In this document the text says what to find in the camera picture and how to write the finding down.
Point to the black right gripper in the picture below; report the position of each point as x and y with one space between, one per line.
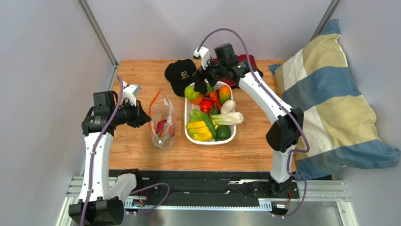
202 75

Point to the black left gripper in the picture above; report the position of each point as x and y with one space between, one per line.
140 117

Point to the green apple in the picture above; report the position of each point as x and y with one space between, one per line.
190 93

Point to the orange tangerine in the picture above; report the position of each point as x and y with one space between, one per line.
198 99

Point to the orange carrot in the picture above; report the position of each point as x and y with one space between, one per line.
214 97

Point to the clear orange-zip plastic bag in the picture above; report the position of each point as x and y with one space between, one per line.
161 108

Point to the pink dragon fruit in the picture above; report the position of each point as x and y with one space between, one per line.
165 129

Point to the orange green mango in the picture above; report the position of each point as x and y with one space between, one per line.
224 94

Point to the white radish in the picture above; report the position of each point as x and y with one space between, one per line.
228 107

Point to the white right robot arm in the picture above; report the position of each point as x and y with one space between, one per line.
286 121

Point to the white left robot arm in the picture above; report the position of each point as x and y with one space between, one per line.
99 203

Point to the red tomato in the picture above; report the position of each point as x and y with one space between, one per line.
206 105

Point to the black baseball cap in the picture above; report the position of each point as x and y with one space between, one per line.
179 75

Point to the green cucumber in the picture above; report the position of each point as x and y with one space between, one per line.
210 125

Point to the yellow bananas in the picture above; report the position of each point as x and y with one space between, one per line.
199 131

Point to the white green bok choy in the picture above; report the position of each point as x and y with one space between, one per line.
228 119

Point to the green avocado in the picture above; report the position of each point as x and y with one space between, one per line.
223 132

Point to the striped blue yellow pillow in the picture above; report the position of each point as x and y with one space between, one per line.
339 124

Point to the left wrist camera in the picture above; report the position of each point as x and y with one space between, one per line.
130 93

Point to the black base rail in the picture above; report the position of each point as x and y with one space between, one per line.
208 188

